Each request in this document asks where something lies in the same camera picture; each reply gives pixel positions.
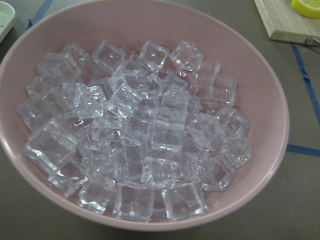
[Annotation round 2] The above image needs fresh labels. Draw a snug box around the clear ice cubes pile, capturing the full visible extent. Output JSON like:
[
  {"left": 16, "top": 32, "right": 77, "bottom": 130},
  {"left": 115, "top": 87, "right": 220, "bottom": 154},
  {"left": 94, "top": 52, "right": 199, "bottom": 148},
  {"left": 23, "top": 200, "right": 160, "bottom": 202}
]
[{"left": 16, "top": 41, "right": 253, "bottom": 222}]

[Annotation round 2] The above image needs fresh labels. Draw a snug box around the pink bowl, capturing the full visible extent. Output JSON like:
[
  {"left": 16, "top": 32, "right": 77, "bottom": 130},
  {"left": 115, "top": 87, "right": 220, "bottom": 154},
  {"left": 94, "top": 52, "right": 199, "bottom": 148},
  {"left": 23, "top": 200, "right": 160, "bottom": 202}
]
[{"left": 0, "top": 0, "right": 290, "bottom": 232}]

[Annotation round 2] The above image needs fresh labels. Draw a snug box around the wooden cutting board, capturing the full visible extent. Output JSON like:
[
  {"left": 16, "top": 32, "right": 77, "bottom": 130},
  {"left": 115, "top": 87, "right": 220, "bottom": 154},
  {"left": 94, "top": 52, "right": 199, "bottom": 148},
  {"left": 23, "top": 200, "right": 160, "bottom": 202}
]
[{"left": 254, "top": 0, "right": 320, "bottom": 47}]

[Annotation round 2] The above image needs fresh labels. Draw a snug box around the white bear tray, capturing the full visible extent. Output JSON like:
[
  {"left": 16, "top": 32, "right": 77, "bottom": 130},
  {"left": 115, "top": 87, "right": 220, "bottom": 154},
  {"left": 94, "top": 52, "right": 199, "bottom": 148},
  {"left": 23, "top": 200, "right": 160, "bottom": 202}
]
[{"left": 0, "top": 1, "right": 17, "bottom": 42}]

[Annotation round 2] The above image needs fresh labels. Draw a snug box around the lemon half slice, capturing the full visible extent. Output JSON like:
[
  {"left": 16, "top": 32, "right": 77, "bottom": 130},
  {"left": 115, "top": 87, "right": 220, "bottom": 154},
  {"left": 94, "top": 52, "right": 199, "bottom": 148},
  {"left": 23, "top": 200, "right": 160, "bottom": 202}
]
[{"left": 290, "top": 0, "right": 320, "bottom": 19}]

